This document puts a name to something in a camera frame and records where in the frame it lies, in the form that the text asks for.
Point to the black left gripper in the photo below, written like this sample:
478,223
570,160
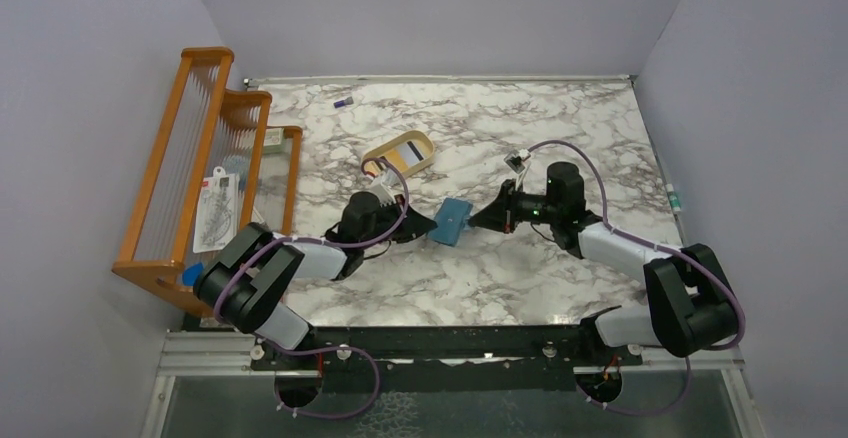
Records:
413,226

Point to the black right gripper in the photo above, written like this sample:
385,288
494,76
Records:
503,214

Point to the teal card holder wallet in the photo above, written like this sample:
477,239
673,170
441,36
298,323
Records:
451,220

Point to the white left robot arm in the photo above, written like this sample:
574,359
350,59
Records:
245,283

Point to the grey white card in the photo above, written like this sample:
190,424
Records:
404,155

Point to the yellow oval tray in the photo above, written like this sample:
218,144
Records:
420,138

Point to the green white box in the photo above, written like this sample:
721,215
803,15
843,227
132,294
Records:
274,141

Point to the green white marker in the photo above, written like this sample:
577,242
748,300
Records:
673,198

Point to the white packaged item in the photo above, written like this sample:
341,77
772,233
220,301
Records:
217,211

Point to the orange wooden rack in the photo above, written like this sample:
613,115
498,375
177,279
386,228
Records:
205,125

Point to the blue object in rack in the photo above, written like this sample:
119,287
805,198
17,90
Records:
191,274

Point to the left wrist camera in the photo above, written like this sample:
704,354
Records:
387,186

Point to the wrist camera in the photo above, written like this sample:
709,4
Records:
387,186
517,160

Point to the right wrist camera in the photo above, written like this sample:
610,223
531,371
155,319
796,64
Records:
517,160

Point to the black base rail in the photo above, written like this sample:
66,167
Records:
445,358

